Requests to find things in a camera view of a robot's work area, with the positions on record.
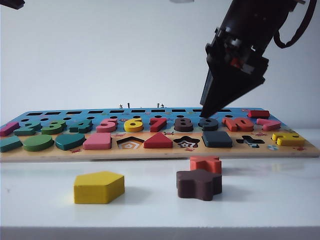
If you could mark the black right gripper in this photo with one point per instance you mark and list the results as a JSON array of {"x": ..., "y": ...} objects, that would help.
[{"x": 250, "y": 22}]

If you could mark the dark grey square block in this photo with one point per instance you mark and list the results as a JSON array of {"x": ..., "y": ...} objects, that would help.
[{"x": 217, "y": 140}]

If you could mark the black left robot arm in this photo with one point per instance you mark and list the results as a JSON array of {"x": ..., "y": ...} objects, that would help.
[{"x": 12, "y": 3}]

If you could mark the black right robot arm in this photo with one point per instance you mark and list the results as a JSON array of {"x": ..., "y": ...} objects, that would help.
[{"x": 293, "y": 2}]

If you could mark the orange number ten piece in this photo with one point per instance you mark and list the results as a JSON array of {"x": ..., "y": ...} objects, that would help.
[{"x": 237, "y": 126}]

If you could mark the red minus sign piece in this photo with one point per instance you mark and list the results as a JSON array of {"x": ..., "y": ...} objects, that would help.
[{"x": 258, "y": 114}]

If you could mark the dark grey number nine piece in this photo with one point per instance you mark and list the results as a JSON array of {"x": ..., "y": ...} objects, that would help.
[{"x": 210, "y": 127}]

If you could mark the pink angled sign piece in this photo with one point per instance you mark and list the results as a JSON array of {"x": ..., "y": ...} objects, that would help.
[{"x": 268, "y": 125}]

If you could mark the brown number eight piece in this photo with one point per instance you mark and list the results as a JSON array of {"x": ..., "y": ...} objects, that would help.
[{"x": 182, "y": 129}]

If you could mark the red number seven piece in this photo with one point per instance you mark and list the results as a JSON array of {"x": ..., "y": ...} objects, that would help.
[{"x": 157, "y": 127}]

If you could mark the orange cross block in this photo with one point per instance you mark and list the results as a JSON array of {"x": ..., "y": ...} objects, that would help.
[{"x": 205, "y": 163}]

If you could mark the yellow equals sign piece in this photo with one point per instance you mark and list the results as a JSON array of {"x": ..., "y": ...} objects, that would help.
[{"x": 290, "y": 141}]

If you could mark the red triangle block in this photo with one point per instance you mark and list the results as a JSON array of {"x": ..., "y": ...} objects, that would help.
[{"x": 158, "y": 143}]

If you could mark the colourful wooden puzzle board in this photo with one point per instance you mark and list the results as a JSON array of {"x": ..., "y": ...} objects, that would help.
[{"x": 162, "y": 151}]

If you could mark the yellow number six piece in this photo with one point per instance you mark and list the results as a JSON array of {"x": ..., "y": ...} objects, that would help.
[{"x": 132, "y": 129}]

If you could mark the brown star block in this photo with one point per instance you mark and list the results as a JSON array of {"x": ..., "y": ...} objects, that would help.
[{"x": 197, "y": 185}]

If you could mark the pink number five piece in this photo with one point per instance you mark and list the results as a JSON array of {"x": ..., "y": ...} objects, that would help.
[{"x": 106, "y": 129}]

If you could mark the pink trapezoid block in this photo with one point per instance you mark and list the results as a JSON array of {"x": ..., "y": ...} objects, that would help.
[{"x": 97, "y": 143}]

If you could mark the dark green number four piece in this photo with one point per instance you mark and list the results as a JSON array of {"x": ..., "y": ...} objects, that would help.
[{"x": 80, "y": 129}]

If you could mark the yellow pentagon block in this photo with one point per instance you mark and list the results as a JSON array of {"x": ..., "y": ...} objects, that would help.
[{"x": 97, "y": 187}]

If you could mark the teal teardrop block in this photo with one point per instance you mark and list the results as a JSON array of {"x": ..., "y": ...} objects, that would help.
[{"x": 70, "y": 142}]

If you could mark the green number three piece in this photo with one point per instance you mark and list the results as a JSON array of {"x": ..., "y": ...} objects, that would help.
[{"x": 53, "y": 130}]

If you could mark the green oval block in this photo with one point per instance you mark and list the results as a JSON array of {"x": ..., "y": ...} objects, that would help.
[{"x": 37, "y": 143}]

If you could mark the teal number two piece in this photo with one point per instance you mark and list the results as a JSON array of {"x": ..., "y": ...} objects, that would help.
[{"x": 27, "y": 130}]

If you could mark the pink number one piece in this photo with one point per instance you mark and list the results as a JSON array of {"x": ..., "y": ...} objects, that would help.
[{"x": 8, "y": 129}]

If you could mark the teal parallelogram block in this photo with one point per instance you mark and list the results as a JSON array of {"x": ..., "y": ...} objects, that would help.
[{"x": 10, "y": 145}]

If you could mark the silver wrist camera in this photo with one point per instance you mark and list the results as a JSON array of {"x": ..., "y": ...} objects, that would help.
[{"x": 182, "y": 1}]

